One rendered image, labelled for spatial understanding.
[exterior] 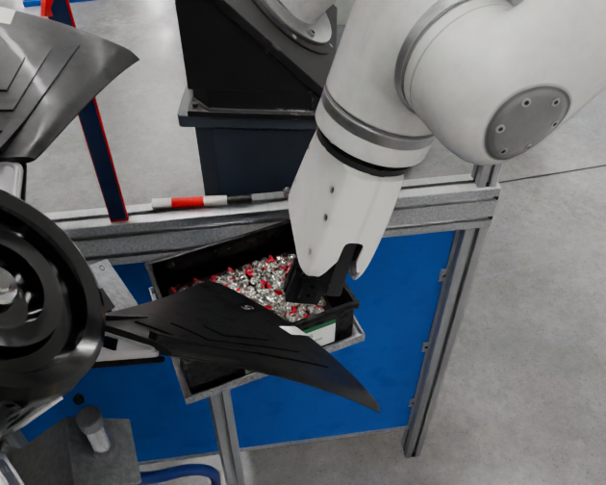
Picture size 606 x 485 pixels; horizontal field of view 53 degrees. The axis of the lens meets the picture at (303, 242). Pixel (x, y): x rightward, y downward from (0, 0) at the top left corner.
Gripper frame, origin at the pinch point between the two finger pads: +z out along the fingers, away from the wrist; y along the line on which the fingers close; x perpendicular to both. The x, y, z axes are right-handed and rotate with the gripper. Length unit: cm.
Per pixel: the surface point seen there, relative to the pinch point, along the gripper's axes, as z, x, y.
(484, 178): 6.0, 33.6, -29.6
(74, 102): -10.6, -20.3, -5.7
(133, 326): -1.4, -14.5, 7.3
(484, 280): 79, 96, -83
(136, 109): 111, -13, -197
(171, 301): 5.6, -10.9, -1.4
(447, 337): 43, 46, -30
